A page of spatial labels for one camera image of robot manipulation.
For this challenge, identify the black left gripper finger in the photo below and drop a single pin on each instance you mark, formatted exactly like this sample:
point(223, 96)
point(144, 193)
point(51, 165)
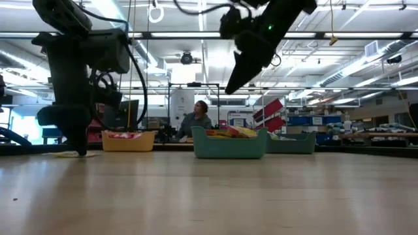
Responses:
point(72, 137)
point(83, 140)

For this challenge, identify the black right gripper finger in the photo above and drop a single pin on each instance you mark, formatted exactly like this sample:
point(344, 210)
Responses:
point(237, 65)
point(249, 72)

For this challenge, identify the red Skittles candy pack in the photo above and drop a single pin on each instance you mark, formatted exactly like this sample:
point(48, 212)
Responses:
point(122, 134)

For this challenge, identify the orange plastic bin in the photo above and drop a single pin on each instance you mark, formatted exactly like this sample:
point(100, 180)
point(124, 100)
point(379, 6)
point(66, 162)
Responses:
point(128, 143)

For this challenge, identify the yellow Sour Patch candy pack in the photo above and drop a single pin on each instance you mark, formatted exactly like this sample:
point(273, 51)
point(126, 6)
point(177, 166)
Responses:
point(217, 133)
point(243, 131)

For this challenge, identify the green candy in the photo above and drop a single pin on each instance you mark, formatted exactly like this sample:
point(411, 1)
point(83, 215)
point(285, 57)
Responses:
point(277, 136)

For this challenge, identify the green teal plastic bin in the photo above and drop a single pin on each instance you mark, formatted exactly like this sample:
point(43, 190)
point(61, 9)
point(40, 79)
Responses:
point(229, 147)

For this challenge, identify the dark teal plastic bin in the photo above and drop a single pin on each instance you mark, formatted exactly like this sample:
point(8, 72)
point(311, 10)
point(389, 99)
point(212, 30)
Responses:
point(294, 143)

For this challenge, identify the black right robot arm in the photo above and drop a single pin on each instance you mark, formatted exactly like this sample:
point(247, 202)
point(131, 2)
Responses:
point(287, 13)

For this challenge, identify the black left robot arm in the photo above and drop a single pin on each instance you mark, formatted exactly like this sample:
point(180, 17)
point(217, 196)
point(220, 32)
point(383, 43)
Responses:
point(68, 72)

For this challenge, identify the red tilted panel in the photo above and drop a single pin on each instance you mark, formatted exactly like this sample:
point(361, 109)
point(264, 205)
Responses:
point(268, 109)
point(273, 124)

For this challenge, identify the dark background monitor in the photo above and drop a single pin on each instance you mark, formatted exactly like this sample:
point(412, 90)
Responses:
point(125, 114)

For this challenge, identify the white cabinet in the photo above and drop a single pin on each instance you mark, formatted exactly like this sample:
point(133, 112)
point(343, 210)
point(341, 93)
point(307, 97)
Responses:
point(182, 107)

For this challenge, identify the person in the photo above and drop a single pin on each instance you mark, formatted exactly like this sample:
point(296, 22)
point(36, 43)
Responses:
point(195, 122)

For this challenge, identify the blue storage bins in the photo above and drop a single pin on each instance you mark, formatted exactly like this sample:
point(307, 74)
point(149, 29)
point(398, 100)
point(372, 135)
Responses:
point(313, 120)

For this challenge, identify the white bottle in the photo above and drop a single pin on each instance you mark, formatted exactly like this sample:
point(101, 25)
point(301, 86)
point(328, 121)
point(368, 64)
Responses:
point(347, 126)

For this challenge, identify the ceiling air vent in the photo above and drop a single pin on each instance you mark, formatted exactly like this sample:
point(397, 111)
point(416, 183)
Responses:
point(372, 48)

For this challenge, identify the black ceiling lamp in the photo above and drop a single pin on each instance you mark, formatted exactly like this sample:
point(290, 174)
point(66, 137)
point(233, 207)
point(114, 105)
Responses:
point(394, 59)

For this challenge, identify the wooden workbench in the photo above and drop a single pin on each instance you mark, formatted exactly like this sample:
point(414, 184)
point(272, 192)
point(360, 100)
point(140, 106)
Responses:
point(379, 134)

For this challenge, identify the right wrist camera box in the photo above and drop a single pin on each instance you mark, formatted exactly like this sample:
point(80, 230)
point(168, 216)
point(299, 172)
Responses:
point(230, 23)

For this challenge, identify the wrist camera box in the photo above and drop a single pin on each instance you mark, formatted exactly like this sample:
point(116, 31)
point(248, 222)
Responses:
point(107, 96)
point(230, 23)

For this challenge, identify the black background stand frame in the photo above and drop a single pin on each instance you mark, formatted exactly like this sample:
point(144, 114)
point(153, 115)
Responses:
point(193, 85)

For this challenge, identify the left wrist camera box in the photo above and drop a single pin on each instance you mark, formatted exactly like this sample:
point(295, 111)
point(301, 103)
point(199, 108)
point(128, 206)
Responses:
point(107, 96)

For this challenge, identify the black overhead camera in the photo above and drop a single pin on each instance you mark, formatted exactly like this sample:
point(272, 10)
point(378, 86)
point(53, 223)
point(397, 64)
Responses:
point(186, 58)

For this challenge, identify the black aluminium rig frame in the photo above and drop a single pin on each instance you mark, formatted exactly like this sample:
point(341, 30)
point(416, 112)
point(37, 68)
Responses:
point(359, 150)

